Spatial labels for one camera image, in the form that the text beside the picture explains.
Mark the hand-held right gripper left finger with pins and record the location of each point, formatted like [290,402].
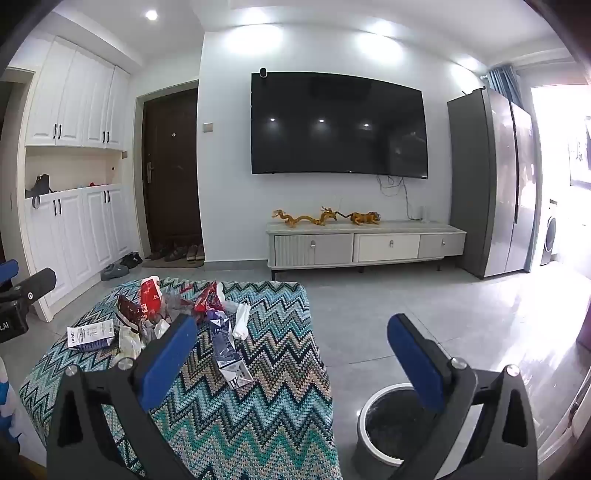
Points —
[171,357]

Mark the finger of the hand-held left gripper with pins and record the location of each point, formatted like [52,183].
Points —
[8,271]
[39,280]

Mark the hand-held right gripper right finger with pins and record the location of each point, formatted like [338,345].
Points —
[415,364]

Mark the white printed plastic bag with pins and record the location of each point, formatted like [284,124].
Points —
[129,344]

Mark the clear plastic wrapper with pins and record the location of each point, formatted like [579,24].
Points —
[178,304]

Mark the blue and white carton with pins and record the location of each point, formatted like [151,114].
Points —
[228,353]

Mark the dark red snack packet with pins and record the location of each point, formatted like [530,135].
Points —
[128,314]

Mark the bright red snack packet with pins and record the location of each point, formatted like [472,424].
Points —
[207,297]

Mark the grey round trash bin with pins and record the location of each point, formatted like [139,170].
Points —
[383,429]

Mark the white paper box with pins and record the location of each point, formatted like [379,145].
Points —
[90,337]

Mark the white tissue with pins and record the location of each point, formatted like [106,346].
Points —
[241,321]

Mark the person's left hand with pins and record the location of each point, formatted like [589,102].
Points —
[4,397]

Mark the pair of grey slippers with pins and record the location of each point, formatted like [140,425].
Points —
[111,272]

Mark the black handbag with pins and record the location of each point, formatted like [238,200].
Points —
[40,187]

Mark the pair of black shoes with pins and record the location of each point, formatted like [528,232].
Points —
[131,260]

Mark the brown doormat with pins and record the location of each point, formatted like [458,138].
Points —
[152,264]

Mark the zigzag knitted blanket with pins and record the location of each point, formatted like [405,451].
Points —
[258,415]

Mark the pair of brown sandals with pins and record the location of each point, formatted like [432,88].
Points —
[178,253]

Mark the pair of dark brown shoes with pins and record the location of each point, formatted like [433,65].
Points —
[157,253]

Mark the pair of beige shoes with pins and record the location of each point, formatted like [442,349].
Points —
[196,251]

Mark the white television stand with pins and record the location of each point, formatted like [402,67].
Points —
[314,249]

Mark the golden tiger figurine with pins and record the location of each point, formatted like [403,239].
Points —
[362,218]

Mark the dark brown entrance door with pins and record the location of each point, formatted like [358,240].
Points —
[171,194]

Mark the white shoe cabinet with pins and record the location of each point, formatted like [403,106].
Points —
[74,106]

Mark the long golden dragon figurine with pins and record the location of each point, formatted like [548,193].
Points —
[288,219]

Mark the white washing machine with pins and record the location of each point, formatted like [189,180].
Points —
[549,235]

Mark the grey double-door refrigerator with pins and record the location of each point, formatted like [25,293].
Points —
[494,184]

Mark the ceiling spotlight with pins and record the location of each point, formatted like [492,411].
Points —
[151,14]

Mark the blue curtain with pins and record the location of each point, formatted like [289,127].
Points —
[505,83]

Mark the wall-mounted black television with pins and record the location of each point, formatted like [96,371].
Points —
[337,124]

